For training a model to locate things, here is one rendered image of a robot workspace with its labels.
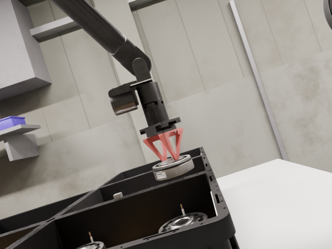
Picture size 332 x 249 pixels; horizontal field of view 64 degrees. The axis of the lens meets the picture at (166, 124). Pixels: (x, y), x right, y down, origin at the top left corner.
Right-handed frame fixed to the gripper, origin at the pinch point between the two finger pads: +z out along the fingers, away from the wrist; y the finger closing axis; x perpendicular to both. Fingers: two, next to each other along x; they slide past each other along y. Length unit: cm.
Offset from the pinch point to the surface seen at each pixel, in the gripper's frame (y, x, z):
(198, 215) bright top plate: 12.0, -6.7, 11.6
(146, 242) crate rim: 25.9, -27.2, 4.8
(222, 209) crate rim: 30.4, -18.3, 4.6
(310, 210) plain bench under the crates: 14.6, 31.1, 27.3
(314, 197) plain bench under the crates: 12, 40, 27
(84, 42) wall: -183, 84, -116
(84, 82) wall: -191, 76, -78
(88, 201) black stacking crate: -28.4, -13.0, 6.5
